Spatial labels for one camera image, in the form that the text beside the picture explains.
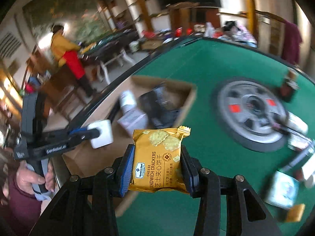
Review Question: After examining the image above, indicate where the white power adapter block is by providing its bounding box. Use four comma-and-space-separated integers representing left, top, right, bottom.
87, 119, 114, 149

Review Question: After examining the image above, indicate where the yellow cheese cracker packet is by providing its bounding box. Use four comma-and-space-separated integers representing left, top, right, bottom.
129, 126, 191, 193

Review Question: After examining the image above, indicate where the white medicine bottle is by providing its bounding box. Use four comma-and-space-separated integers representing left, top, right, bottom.
286, 112, 309, 135

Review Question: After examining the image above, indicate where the person's left hand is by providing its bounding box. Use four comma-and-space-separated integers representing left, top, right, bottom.
16, 161, 55, 195

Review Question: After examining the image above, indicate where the open cardboard box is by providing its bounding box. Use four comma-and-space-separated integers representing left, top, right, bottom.
61, 75, 198, 218

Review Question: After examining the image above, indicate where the white small carton box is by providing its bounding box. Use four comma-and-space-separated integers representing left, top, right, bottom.
118, 108, 148, 137

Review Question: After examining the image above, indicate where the white cylinder bottle in box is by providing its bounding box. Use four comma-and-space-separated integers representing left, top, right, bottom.
119, 90, 137, 114

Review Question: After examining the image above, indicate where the black pouch in box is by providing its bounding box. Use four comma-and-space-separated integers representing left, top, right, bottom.
138, 83, 181, 129

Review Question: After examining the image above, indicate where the round grey table centre console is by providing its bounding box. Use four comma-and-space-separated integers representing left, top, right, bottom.
211, 77, 287, 153

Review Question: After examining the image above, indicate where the person in yellow top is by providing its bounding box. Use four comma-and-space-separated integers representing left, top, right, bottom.
50, 25, 95, 97

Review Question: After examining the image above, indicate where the light blue tissue pack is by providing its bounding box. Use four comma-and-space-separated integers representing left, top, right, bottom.
264, 171, 299, 210

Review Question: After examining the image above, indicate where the small yellow packet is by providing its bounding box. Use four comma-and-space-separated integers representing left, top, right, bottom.
285, 204, 305, 223

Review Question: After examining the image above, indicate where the maroon cloth on chair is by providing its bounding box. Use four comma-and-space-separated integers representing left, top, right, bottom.
281, 21, 303, 65

